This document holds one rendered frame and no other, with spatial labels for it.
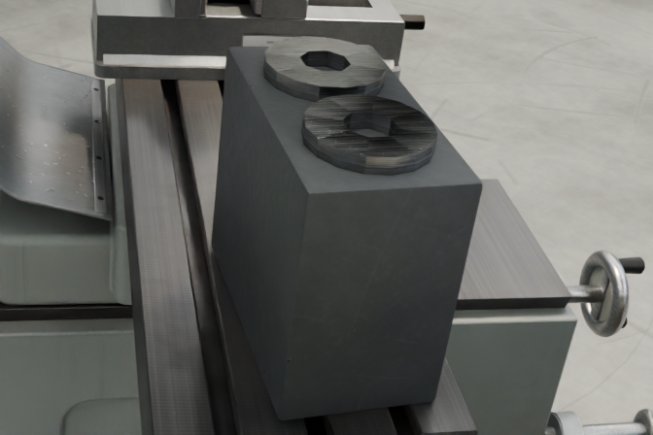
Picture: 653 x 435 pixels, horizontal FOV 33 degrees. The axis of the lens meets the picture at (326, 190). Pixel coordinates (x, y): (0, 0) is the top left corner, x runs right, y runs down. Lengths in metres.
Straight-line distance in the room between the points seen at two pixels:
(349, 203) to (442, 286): 0.10
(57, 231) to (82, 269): 0.05
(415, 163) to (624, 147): 2.76
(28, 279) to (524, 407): 0.62
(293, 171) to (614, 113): 3.00
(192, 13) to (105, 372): 0.40
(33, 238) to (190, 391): 0.40
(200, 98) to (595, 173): 2.17
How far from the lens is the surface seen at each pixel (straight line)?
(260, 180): 0.77
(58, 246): 1.15
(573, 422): 1.46
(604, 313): 1.53
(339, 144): 0.70
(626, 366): 2.51
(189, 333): 0.85
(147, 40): 1.22
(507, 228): 1.43
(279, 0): 1.22
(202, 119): 1.14
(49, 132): 1.23
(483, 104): 3.51
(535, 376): 1.37
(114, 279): 1.16
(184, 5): 1.21
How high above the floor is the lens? 1.46
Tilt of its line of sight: 30 degrees down
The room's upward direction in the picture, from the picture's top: 8 degrees clockwise
